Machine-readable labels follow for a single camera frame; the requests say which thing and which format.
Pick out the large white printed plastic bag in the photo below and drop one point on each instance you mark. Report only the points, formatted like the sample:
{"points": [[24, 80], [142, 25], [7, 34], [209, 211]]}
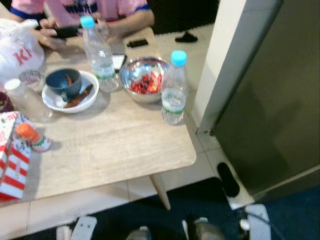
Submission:
{"points": [[17, 55]]}

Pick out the person in pink shirt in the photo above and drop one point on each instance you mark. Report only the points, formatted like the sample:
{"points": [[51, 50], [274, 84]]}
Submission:
{"points": [[75, 7]]}

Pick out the robot left leg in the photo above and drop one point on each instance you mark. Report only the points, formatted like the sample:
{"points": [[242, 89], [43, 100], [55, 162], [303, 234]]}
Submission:
{"points": [[138, 234]]}

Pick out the black slipper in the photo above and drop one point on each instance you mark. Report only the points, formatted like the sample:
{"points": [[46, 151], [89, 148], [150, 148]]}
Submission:
{"points": [[186, 37], [228, 180]]}

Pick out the red white striped carton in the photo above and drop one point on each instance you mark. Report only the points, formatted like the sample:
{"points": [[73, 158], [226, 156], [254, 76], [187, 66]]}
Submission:
{"points": [[12, 170]]}

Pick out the clear white capped bottle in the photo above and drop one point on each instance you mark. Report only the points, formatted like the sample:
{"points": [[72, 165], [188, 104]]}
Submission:
{"points": [[27, 102]]}

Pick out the light grey right wrist camera mount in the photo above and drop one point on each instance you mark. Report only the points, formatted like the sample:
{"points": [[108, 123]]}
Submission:
{"points": [[258, 222]]}

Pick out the dark blue cup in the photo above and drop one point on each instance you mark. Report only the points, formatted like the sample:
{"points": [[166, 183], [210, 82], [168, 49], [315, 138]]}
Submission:
{"points": [[60, 82]]}

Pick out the white ceramic bowl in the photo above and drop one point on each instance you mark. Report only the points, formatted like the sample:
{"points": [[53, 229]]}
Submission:
{"points": [[52, 102]]}

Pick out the black smartphone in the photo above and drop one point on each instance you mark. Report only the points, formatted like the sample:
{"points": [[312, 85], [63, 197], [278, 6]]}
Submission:
{"points": [[67, 31]]}

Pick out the clear drinking glass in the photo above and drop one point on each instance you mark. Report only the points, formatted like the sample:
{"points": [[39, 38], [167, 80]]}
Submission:
{"points": [[31, 80]]}

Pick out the robot right leg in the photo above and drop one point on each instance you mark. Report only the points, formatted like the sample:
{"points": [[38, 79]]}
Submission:
{"points": [[205, 231]]}

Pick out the white edged smartphone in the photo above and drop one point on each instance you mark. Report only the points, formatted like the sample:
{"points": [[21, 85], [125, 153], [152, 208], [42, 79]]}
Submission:
{"points": [[118, 61]]}

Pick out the robot leg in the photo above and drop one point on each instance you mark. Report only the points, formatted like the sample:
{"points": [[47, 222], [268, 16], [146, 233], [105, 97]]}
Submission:
{"points": [[138, 234], [205, 231]]}

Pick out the steel bowl with red chillies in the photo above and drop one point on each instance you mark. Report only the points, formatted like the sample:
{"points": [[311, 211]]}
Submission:
{"points": [[145, 80]]}

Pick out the grey fridge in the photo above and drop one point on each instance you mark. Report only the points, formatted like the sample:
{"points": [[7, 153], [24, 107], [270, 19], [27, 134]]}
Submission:
{"points": [[270, 100]]}

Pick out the light wooden dining table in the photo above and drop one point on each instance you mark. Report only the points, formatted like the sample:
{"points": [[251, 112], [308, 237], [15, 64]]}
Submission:
{"points": [[110, 145]]}

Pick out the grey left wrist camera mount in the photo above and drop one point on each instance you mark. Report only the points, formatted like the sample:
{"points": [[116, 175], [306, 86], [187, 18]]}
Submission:
{"points": [[84, 229]]}

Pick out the black wallet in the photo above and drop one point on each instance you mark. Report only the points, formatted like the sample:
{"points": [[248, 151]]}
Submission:
{"points": [[137, 43]]}

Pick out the dark purple bowl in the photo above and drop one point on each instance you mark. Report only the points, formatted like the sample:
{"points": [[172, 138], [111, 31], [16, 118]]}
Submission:
{"points": [[5, 102]]}

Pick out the brown fried food piece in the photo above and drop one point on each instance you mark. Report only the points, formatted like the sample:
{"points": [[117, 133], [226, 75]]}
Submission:
{"points": [[80, 97]]}

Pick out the small orange capped bottle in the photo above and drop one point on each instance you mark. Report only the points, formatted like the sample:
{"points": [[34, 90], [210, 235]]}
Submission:
{"points": [[30, 135]]}

